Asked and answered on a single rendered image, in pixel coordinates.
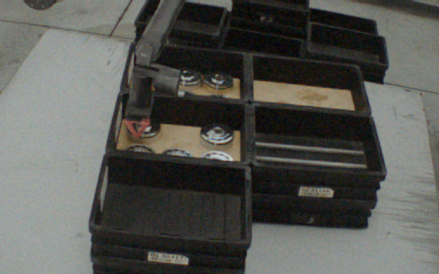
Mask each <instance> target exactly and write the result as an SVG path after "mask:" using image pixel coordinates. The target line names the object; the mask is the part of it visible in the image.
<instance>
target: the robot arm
mask: <svg viewBox="0 0 439 274"><path fill-rule="evenodd" d="M185 1H186V0H161V2H160V4H159V7H158V9H157V11H156V12H155V14H154V17H153V18H151V20H150V21H149V23H148V25H147V27H146V29H145V31H144V34H143V35H142V36H141V39H140V41H139V42H138V44H137V45H136V46H135V54H136V57H137V59H136V64H139V65H137V66H135V67H133V69H132V79H131V91H130V96H129V99H128V105H127V109H126V116H125V122H126V123H127V125H128V127H129V128H130V131H131V133H132V135H133V136H134V137H136V138H139V136H140V135H141V133H142V132H143V131H144V130H146V129H147V126H148V125H149V123H150V119H149V118H150V114H151V113H152V108H153V105H154V92H157V93H162V94H166V95H170V96H173V97H176V95H177V92H178V89H179V85H180V82H181V71H179V70H177V69H173V68H169V67H167V66H161V65H158V64H154V63H155V59H157V58H158V57H159V55H160V54H161V52H162V50H163V49H164V47H165V45H166V41H167V38H168V36H169V34H170V31H171V28H172V27H173V25H174V22H176V20H177V18H178V16H179V14H180V10H181V8H182V6H183V4H184V2H185ZM151 67H152V68H151ZM153 78H154V84H153ZM152 87H153V88H154V92H152ZM132 123H139V124H141V129H140V130H139V132H138V133H136V132H135V130H134V126H133V124H132Z"/></svg>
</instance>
